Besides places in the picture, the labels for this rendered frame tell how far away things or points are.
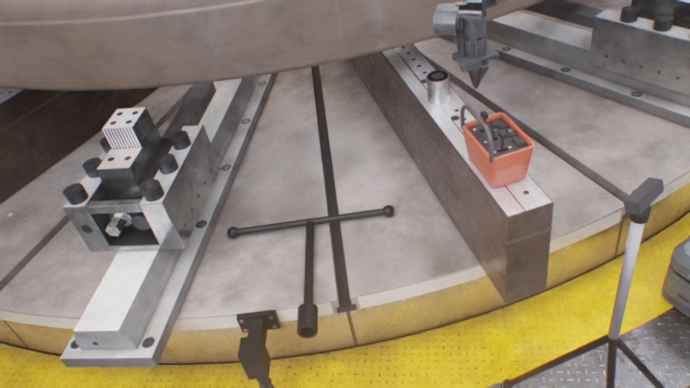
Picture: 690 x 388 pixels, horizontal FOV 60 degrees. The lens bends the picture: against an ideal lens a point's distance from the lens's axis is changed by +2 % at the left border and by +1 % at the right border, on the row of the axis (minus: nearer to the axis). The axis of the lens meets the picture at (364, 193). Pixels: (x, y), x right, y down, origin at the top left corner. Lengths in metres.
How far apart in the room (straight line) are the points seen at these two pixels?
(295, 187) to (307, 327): 0.76
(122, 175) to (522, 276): 1.32
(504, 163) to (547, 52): 1.40
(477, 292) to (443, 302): 0.13
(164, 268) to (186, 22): 0.83
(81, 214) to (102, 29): 0.62
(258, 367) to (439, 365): 0.63
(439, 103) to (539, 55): 1.04
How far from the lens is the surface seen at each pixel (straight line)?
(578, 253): 2.33
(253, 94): 3.06
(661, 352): 2.28
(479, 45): 1.52
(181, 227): 2.09
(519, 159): 1.69
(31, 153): 3.11
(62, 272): 2.53
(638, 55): 2.64
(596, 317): 2.32
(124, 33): 2.19
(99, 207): 2.10
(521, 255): 1.78
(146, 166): 2.14
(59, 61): 2.39
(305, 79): 3.19
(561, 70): 2.93
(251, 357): 1.92
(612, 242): 2.44
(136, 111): 2.18
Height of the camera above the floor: 1.82
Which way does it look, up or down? 40 degrees down
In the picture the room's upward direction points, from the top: 11 degrees counter-clockwise
